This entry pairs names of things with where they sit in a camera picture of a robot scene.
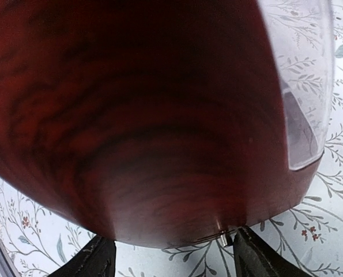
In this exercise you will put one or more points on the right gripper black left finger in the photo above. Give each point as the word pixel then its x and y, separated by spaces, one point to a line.
pixel 96 258

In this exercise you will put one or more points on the clear plastic metronome cover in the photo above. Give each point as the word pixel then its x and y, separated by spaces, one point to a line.
pixel 300 34

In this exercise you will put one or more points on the dark red wooden metronome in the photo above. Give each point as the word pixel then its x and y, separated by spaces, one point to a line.
pixel 153 123

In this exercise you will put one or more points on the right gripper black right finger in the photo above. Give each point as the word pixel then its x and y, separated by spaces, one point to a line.
pixel 255 258

